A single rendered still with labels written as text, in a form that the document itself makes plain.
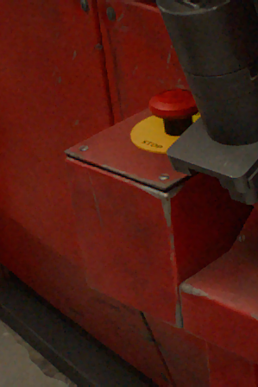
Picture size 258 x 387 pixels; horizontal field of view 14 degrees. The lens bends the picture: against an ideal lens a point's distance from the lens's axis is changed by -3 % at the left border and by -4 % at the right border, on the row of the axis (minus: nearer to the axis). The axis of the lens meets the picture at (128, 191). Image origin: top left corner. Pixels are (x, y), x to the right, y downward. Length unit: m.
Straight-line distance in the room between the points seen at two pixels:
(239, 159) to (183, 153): 0.04
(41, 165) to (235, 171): 0.88
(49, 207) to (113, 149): 0.78
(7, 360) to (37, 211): 0.40
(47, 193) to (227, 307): 0.84
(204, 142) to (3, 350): 1.29
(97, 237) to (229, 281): 0.11
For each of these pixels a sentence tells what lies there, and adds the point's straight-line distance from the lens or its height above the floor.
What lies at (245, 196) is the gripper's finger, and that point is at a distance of 0.65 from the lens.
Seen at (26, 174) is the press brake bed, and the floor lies 0.42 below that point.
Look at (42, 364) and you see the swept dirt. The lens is 1.86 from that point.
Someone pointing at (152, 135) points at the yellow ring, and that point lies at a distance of 0.77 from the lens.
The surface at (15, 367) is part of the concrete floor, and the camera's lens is 1.87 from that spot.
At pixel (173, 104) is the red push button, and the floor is 0.81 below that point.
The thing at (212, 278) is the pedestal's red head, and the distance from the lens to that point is 0.74.
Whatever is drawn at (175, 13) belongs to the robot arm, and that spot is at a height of 0.92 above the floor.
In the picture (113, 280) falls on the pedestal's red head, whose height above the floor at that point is 0.68.
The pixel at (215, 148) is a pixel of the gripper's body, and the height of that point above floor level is 0.82.
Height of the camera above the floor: 1.11
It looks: 28 degrees down
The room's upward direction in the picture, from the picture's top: 8 degrees counter-clockwise
